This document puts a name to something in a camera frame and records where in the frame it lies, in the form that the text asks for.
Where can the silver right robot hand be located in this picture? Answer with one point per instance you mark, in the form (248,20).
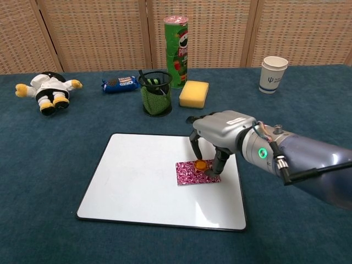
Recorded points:
(222,129)

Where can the small orange disc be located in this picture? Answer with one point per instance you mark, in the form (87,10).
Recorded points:
(200,165)

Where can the pink patterned packet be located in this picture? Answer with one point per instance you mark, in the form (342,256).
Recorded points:
(187,174)

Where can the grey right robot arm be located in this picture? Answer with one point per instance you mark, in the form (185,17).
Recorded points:
(310,156)

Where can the yellow sponge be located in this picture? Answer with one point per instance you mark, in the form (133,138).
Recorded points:
(193,94)

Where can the white paper cup blue logo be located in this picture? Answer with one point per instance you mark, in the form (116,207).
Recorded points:
(270,81)

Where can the black mesh pen holder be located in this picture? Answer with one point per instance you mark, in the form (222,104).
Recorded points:
(167,82)

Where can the green Pringles can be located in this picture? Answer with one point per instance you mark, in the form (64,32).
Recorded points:
(177,55)

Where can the black marker pen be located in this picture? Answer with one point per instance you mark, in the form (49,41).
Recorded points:
(141,73)

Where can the blue Oreo cookie pack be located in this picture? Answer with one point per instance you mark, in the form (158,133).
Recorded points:
(119,84)

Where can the woven bamboo folding screen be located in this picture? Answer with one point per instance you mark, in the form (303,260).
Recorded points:
(96,33)

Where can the blue table cloth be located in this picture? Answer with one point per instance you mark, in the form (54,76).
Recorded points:
(55,165)

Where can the black white plush penguin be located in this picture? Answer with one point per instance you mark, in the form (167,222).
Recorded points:
(50,89)

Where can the white board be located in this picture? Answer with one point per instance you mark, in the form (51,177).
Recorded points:
(132,178)

